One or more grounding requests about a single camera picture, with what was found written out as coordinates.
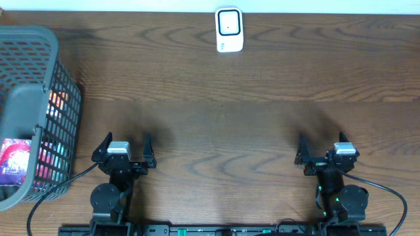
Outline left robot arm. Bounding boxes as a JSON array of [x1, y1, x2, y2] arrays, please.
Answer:
[[87, 132, 157, 236]]

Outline grey plastic mesh basket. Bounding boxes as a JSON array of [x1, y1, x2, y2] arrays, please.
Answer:
[[1, 26, 83, 210]]

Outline purple red noodle packet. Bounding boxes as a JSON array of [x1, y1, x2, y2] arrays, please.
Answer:
[[1, 138, 32, 186]]

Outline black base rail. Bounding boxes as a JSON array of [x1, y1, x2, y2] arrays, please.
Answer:
[[57, 224, 387, 236]]

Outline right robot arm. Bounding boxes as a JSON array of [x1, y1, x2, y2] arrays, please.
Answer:
[[294, 132, 369, 235]]

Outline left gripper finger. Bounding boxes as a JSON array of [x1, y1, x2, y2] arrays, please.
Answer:
[[91, 132, 112, 162], [142, 133, 157, 168]]

